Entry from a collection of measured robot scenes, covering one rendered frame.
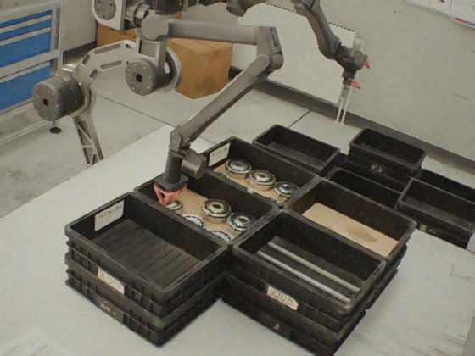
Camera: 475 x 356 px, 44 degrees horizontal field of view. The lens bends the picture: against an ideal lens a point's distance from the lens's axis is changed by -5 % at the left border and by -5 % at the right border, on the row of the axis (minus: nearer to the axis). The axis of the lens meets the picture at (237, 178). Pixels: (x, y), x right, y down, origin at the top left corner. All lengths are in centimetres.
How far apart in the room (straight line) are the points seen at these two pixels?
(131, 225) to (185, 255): 22
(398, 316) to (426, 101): 299
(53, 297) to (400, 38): 358
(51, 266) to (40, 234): 18
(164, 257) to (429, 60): 332
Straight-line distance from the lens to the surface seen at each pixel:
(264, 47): 175
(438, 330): 215
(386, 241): 223
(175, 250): 195
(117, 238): 197
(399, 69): 490
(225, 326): 191
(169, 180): 198
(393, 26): 484
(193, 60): 488
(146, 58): 232
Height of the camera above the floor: 203
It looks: 30 degrees down
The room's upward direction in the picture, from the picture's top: 11 degrees clockwise
